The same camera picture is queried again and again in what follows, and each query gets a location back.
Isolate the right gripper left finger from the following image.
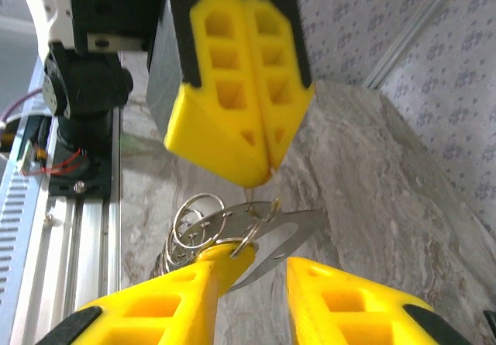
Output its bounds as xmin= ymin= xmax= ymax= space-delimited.
xmin=43 ymin=259 xmax=219 ymax=345

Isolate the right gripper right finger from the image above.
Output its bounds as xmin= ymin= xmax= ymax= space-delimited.
xmin=284 ymin=256 xmax=473 ymax=345

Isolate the small controller circuit board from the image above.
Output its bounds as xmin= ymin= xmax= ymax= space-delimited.
xmin=0 ymin=116 xmax=52 ymax=176

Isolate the aluminium mounting rail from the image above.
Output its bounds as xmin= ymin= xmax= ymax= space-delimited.
xmin=9 ymin=108 xmax=123 ymax=345

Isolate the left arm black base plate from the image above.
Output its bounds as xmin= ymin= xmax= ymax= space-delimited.
xmin=48 ymin=154 xmax=115 ymax=199

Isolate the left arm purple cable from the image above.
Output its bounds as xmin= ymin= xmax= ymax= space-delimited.
xmin=0 ymin=88 xmax=44 ymax=129

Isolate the thin red wire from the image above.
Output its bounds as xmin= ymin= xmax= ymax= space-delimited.
xmin=21 ymin=147 xmax=88 ymax=177

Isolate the aluminium frame post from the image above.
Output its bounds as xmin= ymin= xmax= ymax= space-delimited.
xmin=363 ymin=0 xmax=464 ymax=91

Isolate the white slotted cable duct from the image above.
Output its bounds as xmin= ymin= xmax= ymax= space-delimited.
xmin=0 ymin=168 xmax=52 ymax=345

